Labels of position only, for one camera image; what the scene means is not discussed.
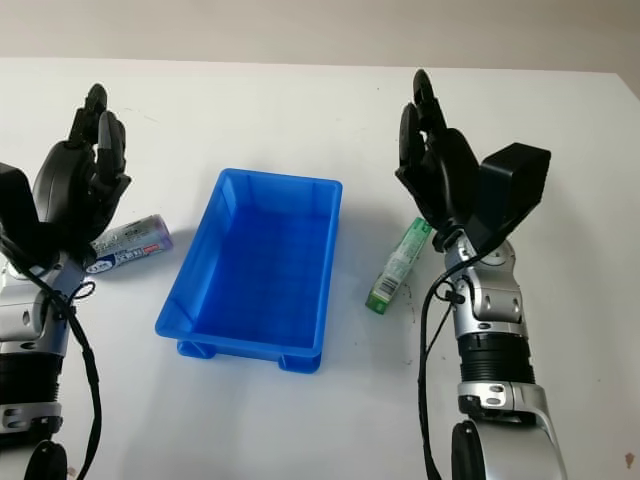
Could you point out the green toothpaste box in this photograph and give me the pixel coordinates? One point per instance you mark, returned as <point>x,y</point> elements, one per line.
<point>397,265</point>

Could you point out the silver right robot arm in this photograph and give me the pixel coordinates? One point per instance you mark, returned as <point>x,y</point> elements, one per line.
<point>495,350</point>

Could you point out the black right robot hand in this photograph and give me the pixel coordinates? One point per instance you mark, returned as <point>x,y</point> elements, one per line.
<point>445,170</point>

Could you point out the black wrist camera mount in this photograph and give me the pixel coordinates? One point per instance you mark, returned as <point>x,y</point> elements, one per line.
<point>15,200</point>
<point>510,185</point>

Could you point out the blue plastic tray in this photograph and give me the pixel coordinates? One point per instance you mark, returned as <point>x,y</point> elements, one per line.
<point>260,265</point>

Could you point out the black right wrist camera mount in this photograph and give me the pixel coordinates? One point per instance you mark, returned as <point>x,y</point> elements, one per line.
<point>510,185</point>

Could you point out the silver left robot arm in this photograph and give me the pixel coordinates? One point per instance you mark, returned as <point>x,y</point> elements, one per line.
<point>25,320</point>

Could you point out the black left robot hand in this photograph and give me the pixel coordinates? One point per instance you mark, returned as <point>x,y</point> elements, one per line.
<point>65,180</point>

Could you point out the silver purple bag roll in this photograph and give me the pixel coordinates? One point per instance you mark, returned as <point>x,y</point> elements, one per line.
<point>135,245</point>

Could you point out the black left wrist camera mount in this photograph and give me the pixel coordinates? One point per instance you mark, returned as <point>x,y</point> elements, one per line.
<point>15,200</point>

